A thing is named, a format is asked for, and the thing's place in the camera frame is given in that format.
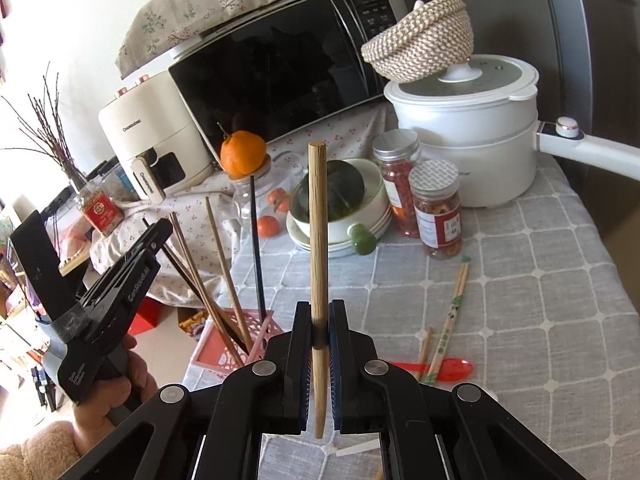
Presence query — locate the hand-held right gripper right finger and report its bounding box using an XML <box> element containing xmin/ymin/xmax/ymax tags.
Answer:
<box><xmin>327</xmin><ymin>299</ymin><xmax>588</xmax><ymax>480</ymax></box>

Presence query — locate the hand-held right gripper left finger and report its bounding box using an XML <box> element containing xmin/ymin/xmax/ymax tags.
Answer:
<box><xmin>75</xmin><ymin>300</ymin><xmax>318</xmax><ymax>480</ymax></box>

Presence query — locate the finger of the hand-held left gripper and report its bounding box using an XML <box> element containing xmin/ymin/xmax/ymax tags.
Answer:
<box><xmin>10</xmin><ymin>210</ymin><xmax>60</xmax><ymax>323</ymax></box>
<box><xmin>77</xmin><ymin>218</ymin><xmax>174</xmax><ymax>332</ymax></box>

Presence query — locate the black chopstick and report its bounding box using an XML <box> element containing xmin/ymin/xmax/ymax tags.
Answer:
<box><xmin>248</xmin><ymin>176</ymin><xmax>267</xmax><ymax>322</ymax></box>
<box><xmin>141</xmin><ymin>217</ymin><xmax>249</xmax><ymax>356</ymax></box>

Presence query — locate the pink perforated utensil holder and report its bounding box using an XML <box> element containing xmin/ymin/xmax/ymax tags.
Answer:
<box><xmin>192</xmin><ymin>308</ymin><xmax>277</xmax><ymax>376</ymax></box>

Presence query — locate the person's left hand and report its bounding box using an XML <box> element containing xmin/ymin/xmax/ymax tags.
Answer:
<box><xmin>70</xmin><ymin>334</ymin><xmax>160</xmax><ymax>443</ymax></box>

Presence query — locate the red box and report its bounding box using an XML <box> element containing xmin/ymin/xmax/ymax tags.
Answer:
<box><xmin>131</xmin><ymin>294</ymin><xmax>168</xmax><ymax>336</ymax></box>

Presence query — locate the white red-dotted cloth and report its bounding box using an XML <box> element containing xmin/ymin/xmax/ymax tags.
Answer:
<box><xmin>90</xmin><ymin>95</ymin><xmax>401</xmax><ymax>321</ymax></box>

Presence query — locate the clear plastic container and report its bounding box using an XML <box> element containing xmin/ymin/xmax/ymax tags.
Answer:
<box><xmin>86</xmin><ymin>159</ymin><xmax>138</xmax><ymax>201</ymax></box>

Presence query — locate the red plastic spoon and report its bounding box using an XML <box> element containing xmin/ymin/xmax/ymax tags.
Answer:
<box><xmin>387</xmin><ymin>358</ymin><xmax>474</xmax><ymax>382</ymax></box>

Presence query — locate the stack of white plates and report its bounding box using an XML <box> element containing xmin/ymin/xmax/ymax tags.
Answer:
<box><xmin>286</xmin><ymin>205</ymin><xmax>395</xmax><ymax>259</ymax></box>

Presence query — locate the clear glass jar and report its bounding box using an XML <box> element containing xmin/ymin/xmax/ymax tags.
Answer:
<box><xmin>231</xmin><ymin>152</ymin><xmax>306</xmax><ymax>236</ymax></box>

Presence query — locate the bundle of dried twigs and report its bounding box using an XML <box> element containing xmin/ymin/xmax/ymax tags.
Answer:
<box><xmin>0</xmin><ymin>62</ymin><xmax>88</xmax><ymax>191</ymax></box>

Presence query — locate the white air fryer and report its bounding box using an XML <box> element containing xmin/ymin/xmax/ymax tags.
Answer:
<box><xmin>97</xmin><ymin>75</ymin><xmax>213</xmax><ymax>206</ymax></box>

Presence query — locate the orange tangerine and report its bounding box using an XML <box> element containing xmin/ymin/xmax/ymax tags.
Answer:
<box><xmin>217</xmin><ymin>122</ymin><xmax>268</xmax><ymax>178</ymax></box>

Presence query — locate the red label spice jar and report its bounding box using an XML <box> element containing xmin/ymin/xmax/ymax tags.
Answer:
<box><xmin>408</xmin><ymin>159</ymin><xmax>463</xmax><ymax>261</ymax></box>

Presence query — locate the dark green squash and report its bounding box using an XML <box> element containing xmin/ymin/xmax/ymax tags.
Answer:
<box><xmin>290</xmin><ymin>159</ymin><xmax>367</xmax><ymax>222</ymax></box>

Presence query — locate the spice jar with silver lid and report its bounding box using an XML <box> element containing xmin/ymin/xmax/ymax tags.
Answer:
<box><xmin>372</xmin><ymin>129</ymin><xmax>423</xmax><ymax>239</ymax></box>

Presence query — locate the black microwave oven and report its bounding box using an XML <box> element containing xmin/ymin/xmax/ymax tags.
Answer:
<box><xmin>167</xmin><ymin>0</ymin><xmax>413</xmax><ymax>163</ymax></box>

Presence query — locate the white electric cooking pot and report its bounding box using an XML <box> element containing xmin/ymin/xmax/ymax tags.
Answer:
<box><xmin>384</xmin><ymin>52</ymin><xmax>640</xmax><ymax>209</ymax></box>

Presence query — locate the white rimmed pot lid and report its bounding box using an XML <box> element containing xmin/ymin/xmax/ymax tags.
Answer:
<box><xmin>384</xmin><ymin>52</ymin><xmax>540</xmax><ymax>111</ymax></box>

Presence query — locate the dark grey refrigerator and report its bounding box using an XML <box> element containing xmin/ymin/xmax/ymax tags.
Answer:
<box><xmin>395</xmin><ymin>0</ymin><xmax>640</xmax><ymax>261</ymax></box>

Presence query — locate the white bowl with green handle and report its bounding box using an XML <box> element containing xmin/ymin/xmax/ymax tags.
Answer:
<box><xmin>289</xmin><ymin>157</ymin><xmax>392</xmax><ymax>254</ymax></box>

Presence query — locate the woven rope basket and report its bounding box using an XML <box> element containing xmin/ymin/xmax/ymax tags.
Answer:
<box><xmin>361</xmin><ymin>0</ymin><xmax>475</xmax><ymax>83</ymax></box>

